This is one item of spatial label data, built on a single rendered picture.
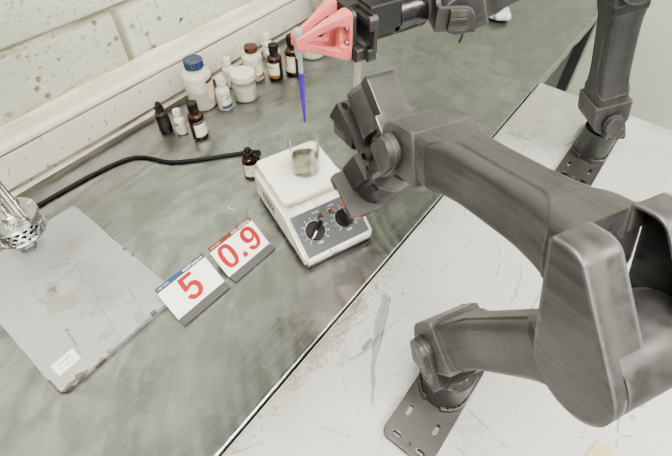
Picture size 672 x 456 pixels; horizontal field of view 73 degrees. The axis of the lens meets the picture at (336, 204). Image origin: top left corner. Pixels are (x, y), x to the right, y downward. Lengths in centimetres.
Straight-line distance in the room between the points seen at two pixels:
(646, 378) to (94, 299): 71
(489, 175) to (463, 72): 88
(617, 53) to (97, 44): 94
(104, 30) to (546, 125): 94
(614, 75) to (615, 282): 65
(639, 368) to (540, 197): 12
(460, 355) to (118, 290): 53
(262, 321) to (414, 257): 27
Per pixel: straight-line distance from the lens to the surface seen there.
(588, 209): 33
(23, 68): 102
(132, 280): 81
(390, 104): 52
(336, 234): 76
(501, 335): 44
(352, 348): 70
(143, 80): 109
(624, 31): 87
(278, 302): 74
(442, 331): 53
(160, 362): 73
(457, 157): 39
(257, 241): 79
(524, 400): 72
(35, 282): 88
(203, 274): 76
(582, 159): 105
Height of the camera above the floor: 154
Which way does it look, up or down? 48 degrees down
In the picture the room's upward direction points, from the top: straight up
